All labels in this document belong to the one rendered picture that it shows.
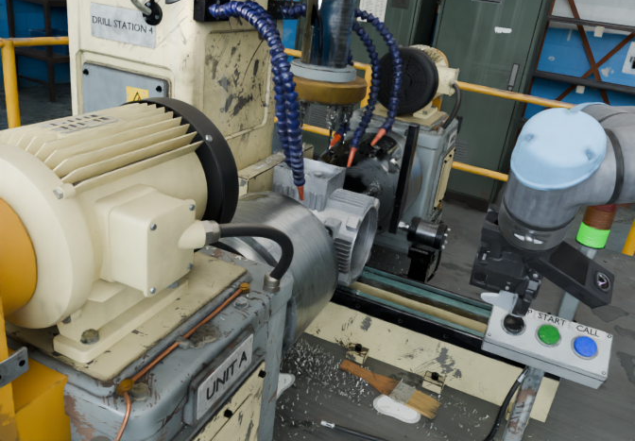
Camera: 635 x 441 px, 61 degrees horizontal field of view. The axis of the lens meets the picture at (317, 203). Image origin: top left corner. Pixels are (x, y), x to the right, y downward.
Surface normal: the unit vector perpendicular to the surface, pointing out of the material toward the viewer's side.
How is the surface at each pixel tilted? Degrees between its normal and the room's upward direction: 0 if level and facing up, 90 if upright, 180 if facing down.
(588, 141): 34
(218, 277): 0
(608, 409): 0
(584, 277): 44
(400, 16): 90
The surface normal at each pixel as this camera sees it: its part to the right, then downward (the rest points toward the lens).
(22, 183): -0.19, 0.05
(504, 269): -0.12, -0.59
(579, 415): 0.12, -0.92
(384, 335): -0.41, 0.30
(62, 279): -0.07, 0.39
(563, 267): 0.37, -0.38
